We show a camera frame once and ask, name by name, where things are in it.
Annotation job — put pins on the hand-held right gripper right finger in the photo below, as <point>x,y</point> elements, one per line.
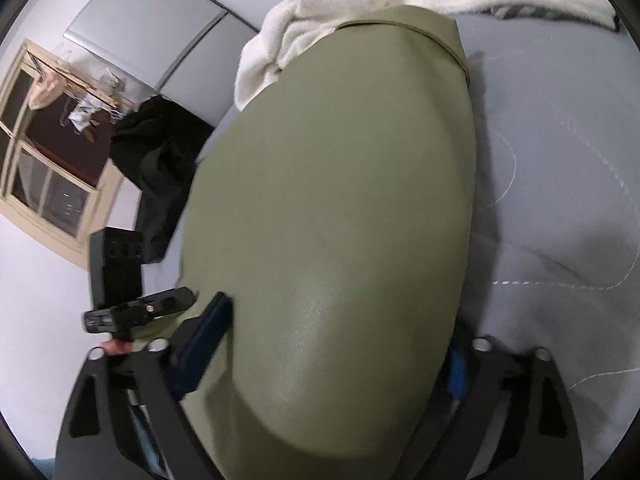
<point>456,372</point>

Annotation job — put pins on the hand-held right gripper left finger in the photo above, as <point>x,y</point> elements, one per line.
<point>205,340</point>

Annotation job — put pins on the olive green jacket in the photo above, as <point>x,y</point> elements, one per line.
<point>325,210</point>

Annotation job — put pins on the person's left hand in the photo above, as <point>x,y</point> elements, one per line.
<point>116,348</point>

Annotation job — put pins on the black cloth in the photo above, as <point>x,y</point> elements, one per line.
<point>160,170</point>

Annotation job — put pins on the beige framed window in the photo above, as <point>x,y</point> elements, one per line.
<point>55,160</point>

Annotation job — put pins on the hanging white cloth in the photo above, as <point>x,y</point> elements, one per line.
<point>84,112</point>

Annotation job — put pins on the hanging pink cloth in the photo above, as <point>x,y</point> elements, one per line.
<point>45,90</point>

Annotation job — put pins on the grey wardrobe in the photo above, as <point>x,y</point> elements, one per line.
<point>150,25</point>

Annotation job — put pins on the white fleece garment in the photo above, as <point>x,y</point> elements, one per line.
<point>310,15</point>

